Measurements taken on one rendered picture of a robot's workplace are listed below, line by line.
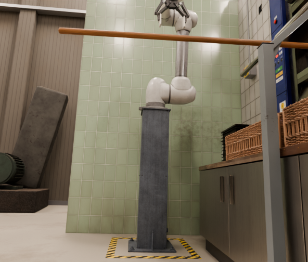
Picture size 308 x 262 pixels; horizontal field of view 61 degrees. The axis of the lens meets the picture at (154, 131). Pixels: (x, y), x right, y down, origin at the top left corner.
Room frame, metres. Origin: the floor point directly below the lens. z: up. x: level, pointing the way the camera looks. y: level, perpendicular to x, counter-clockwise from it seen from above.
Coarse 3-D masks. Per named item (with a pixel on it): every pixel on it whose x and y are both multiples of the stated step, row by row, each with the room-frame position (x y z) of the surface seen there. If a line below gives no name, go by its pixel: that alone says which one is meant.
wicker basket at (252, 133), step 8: (280, 112) 0.98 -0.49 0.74; (248, 128) 1.22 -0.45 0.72; (256, 128) 1.15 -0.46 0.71; (280, 128) 0.98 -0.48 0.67; (232, 136) 1.42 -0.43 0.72; (240, 136) 1.31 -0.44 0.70; (248, 136) 1.24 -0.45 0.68; (256, 136) 1.15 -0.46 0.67; (280, 136) 0.98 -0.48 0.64; (232, 144) 1.42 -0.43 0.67; (240, 144) 1.53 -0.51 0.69; (248, 144) 1.53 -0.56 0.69; (256, 144) 1.16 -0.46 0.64; (280, 144) 0.98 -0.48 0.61; (232, 152) 1.43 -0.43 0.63; (240, 152) 1.32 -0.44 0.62; (248, 152) 1.24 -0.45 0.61; (256, 152) 1.16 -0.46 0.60
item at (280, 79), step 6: (282, 48) 1.70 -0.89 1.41; (282, 54) 1.70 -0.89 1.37; (276, 60) 1.78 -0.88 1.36; (282, 60) 1.71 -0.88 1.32; (276, 66) 1.78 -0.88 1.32; (282, 66) 1.71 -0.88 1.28; (276, 72) 1.79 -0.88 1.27; (282, 72) 1.72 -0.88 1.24; (276, 78) 1.79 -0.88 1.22; (282, 78) 1.72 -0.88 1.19; (276, 84) 1.80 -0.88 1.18
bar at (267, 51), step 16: (304, 16) 0.87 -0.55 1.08; (288, 32) 0.87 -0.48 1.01; (272, 48) 0.85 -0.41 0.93; (272, 64) 0.85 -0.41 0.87; (272, 80) 0.85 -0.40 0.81; (272, 96) 0.85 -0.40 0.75; (272, 112) 0.85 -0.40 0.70; (272, 128) 0.85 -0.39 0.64; (272, 144) 0.85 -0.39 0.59; (272, 160) 0.85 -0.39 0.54; (272, 176) 0.85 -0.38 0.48; (272, 192) 0.85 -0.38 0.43; (272, 208) 0.85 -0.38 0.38; (272, 224) 0.85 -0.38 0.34; (272, 240) 0.85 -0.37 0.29; (272, 256) 0.86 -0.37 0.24
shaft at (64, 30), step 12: (108, 36) 1.21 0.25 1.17; (120, 36) 1.21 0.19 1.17; (132, 36) 1.21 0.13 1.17; (144, 36) 1.21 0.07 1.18; (156, 36) 1.21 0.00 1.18; (168, 36) 1.21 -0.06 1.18; (180, 36) 1.22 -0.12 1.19; (192, 36) 1.22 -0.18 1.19; (204, 36) 1.23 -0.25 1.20; (300, 48) 1.28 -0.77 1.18
